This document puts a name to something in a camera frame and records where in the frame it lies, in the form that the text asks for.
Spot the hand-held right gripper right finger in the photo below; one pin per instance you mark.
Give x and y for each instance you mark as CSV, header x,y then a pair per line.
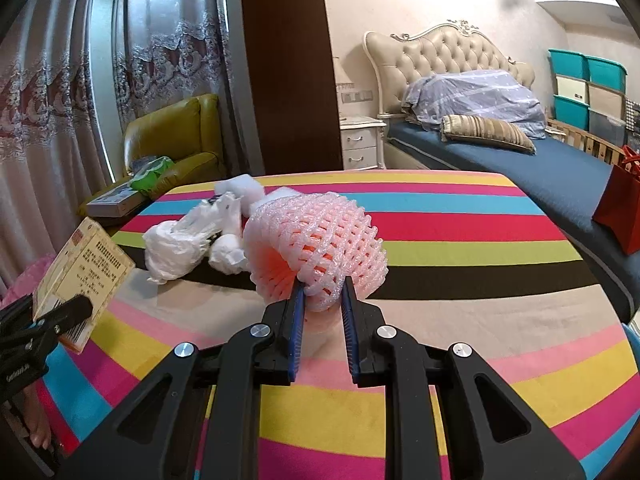
x,y
350,330

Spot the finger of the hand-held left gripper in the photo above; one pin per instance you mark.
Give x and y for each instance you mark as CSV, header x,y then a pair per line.
x,y
65,312

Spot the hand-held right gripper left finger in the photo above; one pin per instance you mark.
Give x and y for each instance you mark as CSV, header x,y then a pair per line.
x,y
298,330

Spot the yellow medicine box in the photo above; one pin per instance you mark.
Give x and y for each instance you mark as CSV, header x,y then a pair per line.
x,y
95,270

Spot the orange foam fruit net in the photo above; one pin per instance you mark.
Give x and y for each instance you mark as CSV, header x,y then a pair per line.
x,y
320,240

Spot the white foam sheet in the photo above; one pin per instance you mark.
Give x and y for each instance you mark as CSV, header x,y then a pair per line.
x,y
240,187

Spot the person's left hand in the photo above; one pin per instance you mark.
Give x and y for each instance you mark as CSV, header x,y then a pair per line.
x,y
40,425

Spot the crumpled white tissue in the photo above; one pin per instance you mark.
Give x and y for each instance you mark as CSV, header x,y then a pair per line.
x,y
227,255

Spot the flat white cardboard box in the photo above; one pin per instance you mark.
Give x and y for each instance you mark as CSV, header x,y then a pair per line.
x,y
112,200

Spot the white printed plastic bag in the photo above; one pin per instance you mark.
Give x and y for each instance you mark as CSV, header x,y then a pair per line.
x,y
175,240

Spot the pink foam fruit net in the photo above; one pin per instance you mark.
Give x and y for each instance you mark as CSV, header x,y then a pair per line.
x,y
277,197

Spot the striped tablecloth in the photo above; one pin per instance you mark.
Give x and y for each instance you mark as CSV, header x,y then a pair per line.
x,y
475,260

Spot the green packet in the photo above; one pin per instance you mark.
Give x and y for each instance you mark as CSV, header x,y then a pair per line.
x,y
155,172

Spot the white nightstand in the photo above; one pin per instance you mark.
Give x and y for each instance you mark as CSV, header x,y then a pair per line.
x,y
362,142

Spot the yellow leather armchair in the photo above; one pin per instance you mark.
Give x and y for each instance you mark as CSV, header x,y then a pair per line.
x,y
185,130

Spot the pink lace curtain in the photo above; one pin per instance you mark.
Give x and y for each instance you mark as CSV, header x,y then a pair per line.
x,y
170,50
45,85

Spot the blue bed mattress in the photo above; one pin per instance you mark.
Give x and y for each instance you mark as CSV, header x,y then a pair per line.
x,y
525,180

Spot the striped pillow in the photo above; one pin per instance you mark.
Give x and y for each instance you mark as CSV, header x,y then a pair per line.
x,y
487,132

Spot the light blue duvet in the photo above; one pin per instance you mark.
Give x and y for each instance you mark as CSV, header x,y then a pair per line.
x,y
475,100

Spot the dark wooden partition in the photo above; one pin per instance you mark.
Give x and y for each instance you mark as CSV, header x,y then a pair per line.
x,y
285,60

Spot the tufted cream headboard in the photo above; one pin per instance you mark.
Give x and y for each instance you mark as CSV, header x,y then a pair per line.
x,y
445,55

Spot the red gift bag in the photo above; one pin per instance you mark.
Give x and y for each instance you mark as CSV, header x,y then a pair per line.
x,y
620,205

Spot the teal storage box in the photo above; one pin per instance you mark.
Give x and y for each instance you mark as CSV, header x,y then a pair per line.
x,y
606,72
567,62
570,111

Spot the beige storage box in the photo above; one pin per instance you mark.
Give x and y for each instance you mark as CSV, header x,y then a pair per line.
x,y
572,87
606,96

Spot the grey storage box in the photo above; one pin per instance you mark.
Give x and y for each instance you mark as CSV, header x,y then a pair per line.
x,y
607,124

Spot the houndstooth bag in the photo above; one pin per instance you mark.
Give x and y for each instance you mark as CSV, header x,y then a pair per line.
x,y
632,112

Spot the wall switch panel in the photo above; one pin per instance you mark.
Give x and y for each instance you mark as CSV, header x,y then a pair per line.
x,y
357,95

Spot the wooden crib rail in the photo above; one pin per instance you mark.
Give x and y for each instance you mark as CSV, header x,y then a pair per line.
x,y
585,139

